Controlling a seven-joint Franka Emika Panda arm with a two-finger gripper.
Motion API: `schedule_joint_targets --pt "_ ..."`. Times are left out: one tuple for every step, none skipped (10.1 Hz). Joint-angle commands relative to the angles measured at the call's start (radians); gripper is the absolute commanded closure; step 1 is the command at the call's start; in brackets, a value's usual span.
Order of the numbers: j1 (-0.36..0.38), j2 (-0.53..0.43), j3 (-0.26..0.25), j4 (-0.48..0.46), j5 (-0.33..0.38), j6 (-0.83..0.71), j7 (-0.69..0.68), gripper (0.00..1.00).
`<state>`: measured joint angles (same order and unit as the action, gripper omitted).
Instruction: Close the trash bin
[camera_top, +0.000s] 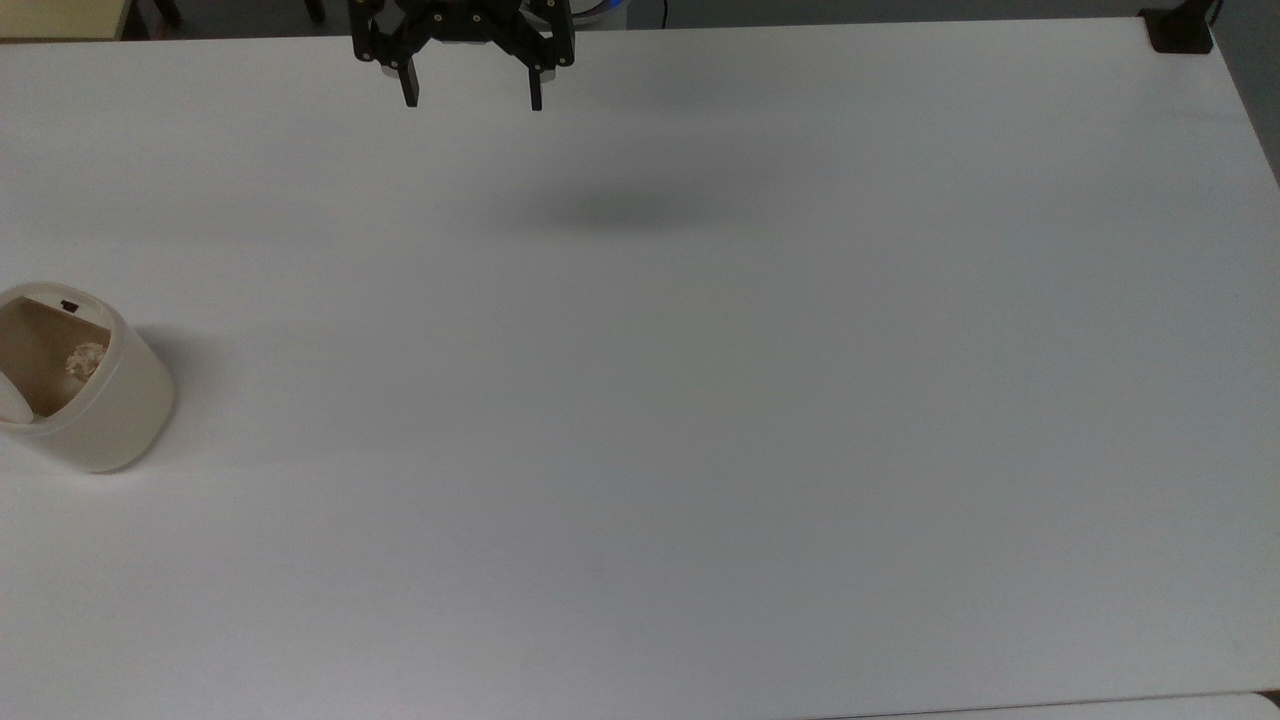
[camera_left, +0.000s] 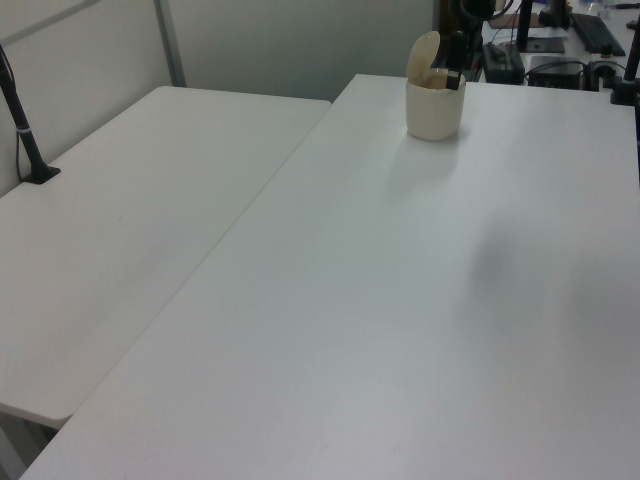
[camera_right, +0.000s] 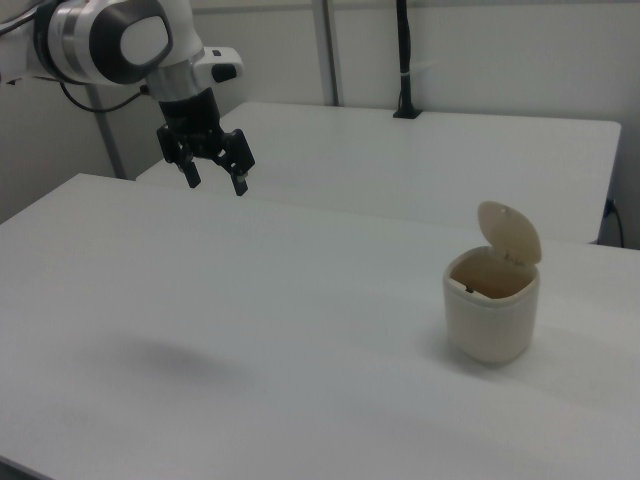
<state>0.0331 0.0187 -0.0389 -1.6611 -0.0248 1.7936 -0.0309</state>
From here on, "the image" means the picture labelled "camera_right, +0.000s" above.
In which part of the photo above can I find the white cylindrical cup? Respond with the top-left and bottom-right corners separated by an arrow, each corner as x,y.
441,200 -> 543,366

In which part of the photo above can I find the black camera pole with base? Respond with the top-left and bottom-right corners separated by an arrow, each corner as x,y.
391,0 -> 423,121

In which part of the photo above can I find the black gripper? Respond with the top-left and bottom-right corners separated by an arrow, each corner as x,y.
155,87 -> 257,198

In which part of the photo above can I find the grey metal partition post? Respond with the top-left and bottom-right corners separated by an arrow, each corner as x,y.
310,0 -> 347,107
85,83 -> 127,181

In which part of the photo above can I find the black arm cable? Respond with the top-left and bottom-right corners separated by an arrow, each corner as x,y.
58,81 -> 152,114

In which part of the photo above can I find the black wall cable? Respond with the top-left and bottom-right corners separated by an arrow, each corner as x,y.
605,198 -> 627,247

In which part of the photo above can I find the white side table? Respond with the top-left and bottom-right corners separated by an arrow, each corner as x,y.
134,101 -> 623,246

